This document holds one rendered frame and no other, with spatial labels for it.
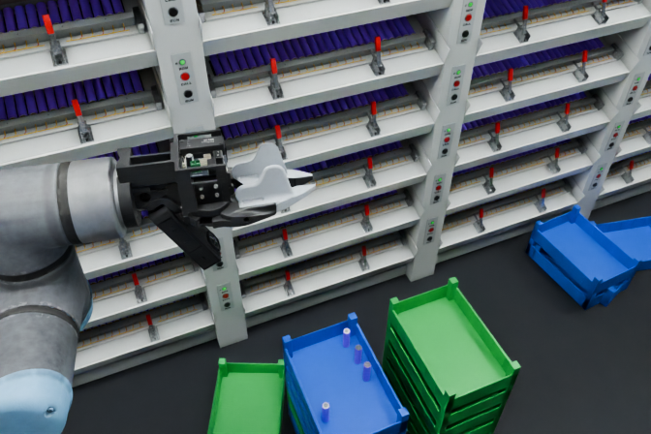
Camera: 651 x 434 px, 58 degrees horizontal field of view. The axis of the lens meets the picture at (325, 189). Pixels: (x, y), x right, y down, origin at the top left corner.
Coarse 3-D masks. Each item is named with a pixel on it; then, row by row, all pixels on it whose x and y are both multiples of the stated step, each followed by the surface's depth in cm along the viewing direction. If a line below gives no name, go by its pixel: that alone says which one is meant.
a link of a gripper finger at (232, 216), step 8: (232, 208) 65; (240, 208) 65; (248, 208) 65; (256, 208) 65; (264, 208) 66; (272, 208) 66; (216, 216) 65; (224, 216) 64; (232, 216) 64; (240, 216) 64; (248, 216) 64; (256, 216) 65; (264, 216) 66; (216, 224) 64; (224, 224) 65; (232, 224) 65; (240, 224) 65; (248, 224) 65
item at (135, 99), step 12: (120, 96) 131; (132, 96) 131; (144, 96) 131; (60, 108) 127; (72, 108) 127; (84, 108) 128; (96, 108) 129; (108, 108) 130; (12, 120) 124; (24, 120) 124; (36, 120) 125; (48, 120) 126; (60, 120) 128; (0, 132) 124; (12, 132) 125; (36, 132) 125
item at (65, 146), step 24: (144, 72) 138; (72, 120) 129; (120, 120) 130; (144, 120) 131; (168, 120) 132; (24, 144) 124; (48, 144) 125; (72, 144) 126; (96, 144) 127; (120, 144) 130; (0, 168) 122
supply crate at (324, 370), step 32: (352, 320) 152; (288, 352) 147; (320, 352) 153; (352, 352) 153; (320, 384) 146; (352, 384) 146; (384, 384) 144; (320, 416) 140; (352, 416) 140; (384, 416) 140
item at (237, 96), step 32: (352, 32) 151; (384, 32) 152; (416, 32) 155; (224, 64) 139; (256, 64) 141; (288, 64) 141; (320, 64) 145; (352, 64) 146; (384, 64) 148; (416, 64) 150; (224, 96) 137; (256, 96) 138; (288, 96) 140; (320, 96) 143
